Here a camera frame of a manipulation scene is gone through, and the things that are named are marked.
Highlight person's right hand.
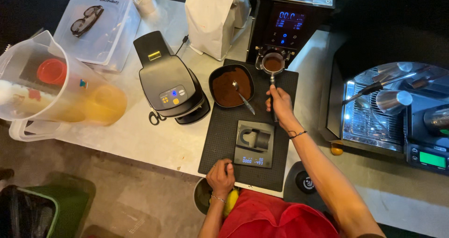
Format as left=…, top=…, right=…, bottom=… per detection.
left=265, top=85, right=298, bottom=130

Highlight person's left hand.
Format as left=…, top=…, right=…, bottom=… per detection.
left=206, top=158, right=235, bottom=199

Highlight steel portafilter with black handle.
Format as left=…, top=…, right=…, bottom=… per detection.
left=259, top=50, right=287, bottom=123

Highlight yellow cloth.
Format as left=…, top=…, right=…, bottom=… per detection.
left=223, top=188, right=240, bottom=218

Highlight black round knock box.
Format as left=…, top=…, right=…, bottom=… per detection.
left=192, top=177, right=215, bottom=216

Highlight steel spoon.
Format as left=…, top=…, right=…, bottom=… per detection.
left=232, top=81, right=256, bottom=115

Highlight grey digital scale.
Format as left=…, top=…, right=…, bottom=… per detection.
left=234, top=120, right=275, bottom=169

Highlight black rubber mat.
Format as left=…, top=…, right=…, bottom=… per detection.
left=198, top=58, right=300, bottom=192

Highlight grey portafilter stand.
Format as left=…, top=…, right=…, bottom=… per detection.
left=236, top=127, right=272, bottom=152

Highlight black square bowl of grounds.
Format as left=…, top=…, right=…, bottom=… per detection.
left=208, top=64, right=256, bottom=109

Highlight red apron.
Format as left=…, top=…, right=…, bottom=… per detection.
left=217, top=188, right=341, bottom=238

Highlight black tamping pad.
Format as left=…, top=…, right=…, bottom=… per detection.
left=283, top=160, right=328, bottom=212

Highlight black round tamper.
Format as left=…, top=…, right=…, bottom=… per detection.
left=295, top=170, right=318, bottom=195

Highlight black coffee grinder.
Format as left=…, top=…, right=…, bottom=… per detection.
left=246, top=0, right=338, bottom=69

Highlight black scissors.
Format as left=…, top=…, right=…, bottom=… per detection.
left=148, top=110, right=167, bottom=126

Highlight steel steam wand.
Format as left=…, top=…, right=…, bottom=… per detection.
left=342, top=70, right=433, bottom=105

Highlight steel espresso machine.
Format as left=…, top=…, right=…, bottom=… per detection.
left=319, top=61, right=449, bottom=176

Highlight steel milk jug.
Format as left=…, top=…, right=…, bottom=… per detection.
left=375, top=89, right=414, bottom=115

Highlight white paper bag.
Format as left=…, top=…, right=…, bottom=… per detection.
left=185, top=0, right=252, bottom=61

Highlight black sealing machine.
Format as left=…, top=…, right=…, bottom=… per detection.
left=133, top=30, right=211, bottom=126

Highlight orange plastic cup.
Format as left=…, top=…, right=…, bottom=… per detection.
left=83, top=84, right=128, bottom=126

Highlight green trash bin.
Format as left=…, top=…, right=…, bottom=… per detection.
left=0, top=171, right=97, bottom=238

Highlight black scale with green display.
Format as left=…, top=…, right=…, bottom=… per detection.
left=406, top=143, right=449, bottom=176

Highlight white paper cup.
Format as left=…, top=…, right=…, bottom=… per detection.
left=133, top=0, right=158, bottom=16

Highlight clear plastic lidded box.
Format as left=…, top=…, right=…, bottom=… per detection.
left=53, top=0, right=142, bottom=73

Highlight red plastic cup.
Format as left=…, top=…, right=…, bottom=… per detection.
left=36, top=58, right=67, bottom=86

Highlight dark-framed glasses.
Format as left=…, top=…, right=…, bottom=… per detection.
left=70, top=5, right=105, bottom=38

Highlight clear plastic pitcher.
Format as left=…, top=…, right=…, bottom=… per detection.
left=0, top=30, right=128, bottom=127

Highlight black power cable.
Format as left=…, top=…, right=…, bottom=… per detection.
left=175, top=35, right=189, bottom=56

